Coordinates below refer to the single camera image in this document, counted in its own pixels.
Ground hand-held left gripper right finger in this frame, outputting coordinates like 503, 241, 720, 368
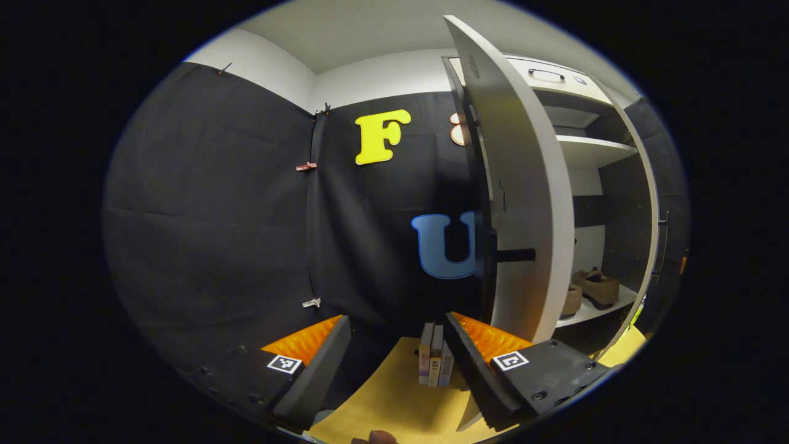
445, 311, 617, 432

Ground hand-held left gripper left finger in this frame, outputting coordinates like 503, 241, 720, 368
176, 314, 352, 432

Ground brown fuzzy slipper shoe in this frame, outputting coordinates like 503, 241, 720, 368
571, 267, 621, 310
560, 284, 584, 318

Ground white grey shoe cabinet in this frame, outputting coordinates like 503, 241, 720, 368
441, 54, 660, 358

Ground white shoe cabinet door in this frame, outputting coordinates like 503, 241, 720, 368
584, 71, 691, 361
443, 14, 575, 432

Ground white cabinet shelf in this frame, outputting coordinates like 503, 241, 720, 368
555, 134, 639, 169
554, 284, 639, 329

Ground beige cabinet drawer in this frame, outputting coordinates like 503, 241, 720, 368
505, 55, 615, 105

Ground upright thin book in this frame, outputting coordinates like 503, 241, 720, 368
428, 324, 445, 388
419, 322, 436, 387
439, 345, 456, 387

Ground black backdrop cloth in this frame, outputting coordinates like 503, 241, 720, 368
306, 91, 494, 346
102, 62, 316, 377

